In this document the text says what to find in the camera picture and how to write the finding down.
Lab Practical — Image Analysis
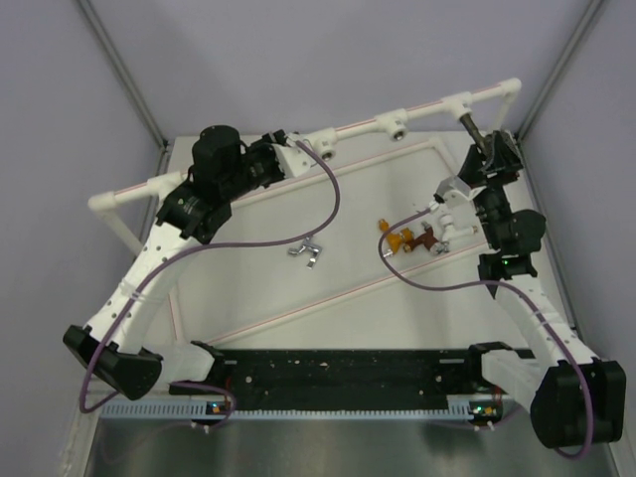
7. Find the purple cable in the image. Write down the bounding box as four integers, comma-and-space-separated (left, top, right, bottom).
79, 139, 342, 428
380, 201, 595, 461

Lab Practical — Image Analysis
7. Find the dark grey faucet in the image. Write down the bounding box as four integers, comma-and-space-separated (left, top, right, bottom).
458, 112, 494, 157

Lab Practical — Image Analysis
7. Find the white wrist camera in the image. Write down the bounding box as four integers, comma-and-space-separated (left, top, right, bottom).
273, 133, 317, 179
429, 176, 485, 212

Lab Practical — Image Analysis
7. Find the white PVC pipe frame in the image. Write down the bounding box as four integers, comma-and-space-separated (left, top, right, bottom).
87, 77, 523, 344

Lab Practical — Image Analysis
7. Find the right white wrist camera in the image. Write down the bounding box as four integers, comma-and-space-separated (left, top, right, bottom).
429, 176, 485, 212

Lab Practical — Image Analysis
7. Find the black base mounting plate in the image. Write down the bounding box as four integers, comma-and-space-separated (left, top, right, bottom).
168, 347, 498, 411

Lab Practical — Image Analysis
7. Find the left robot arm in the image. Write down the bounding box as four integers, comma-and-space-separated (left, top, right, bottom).
63, 125, 311, 400

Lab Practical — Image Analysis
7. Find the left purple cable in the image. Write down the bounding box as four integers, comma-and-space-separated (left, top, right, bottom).
79, 139, 342, 428

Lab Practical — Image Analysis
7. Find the grey slotted cable duct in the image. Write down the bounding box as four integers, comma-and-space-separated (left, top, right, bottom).
99, 397, 498, 422

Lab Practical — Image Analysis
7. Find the chrome silver faucet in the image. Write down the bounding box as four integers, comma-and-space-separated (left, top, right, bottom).
287, 235, 323, 269

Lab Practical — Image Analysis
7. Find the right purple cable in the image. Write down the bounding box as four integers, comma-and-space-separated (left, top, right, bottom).
380, 201, 595, 461

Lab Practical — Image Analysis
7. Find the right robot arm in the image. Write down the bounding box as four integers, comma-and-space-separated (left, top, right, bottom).
459, 130, 626, 451

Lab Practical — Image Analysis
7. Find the orange gold faucet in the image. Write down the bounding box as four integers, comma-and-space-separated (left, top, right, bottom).
383, 228, 414, 257

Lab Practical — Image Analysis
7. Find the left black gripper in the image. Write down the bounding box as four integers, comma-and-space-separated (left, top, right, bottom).
222, 131, 287, 203

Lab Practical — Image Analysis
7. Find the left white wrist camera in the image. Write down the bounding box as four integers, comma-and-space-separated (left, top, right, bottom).
273, 133, 317, 179

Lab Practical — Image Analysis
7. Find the white faucet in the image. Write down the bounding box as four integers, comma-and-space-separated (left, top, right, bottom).
438, 213, 478, 244

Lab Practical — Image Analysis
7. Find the white work board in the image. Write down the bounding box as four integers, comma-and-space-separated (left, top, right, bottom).
144, 132, 524, 348

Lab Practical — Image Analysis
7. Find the brown red faucet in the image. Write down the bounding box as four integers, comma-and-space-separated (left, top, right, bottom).
402, 222, 448, 255

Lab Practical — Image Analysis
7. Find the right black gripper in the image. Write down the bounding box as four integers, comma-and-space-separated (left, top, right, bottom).
458, 131, 523, 251

